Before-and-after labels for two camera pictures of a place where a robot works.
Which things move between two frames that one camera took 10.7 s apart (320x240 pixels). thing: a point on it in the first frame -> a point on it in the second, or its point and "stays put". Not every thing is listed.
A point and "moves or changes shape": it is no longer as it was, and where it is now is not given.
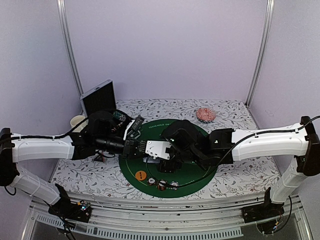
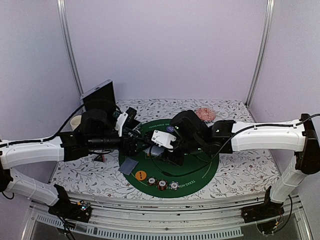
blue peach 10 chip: [175, 184] stays put
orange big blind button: [140, 175] stays put
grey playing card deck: [150, 159] moves or changes shape
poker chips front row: [161, 186] stays put
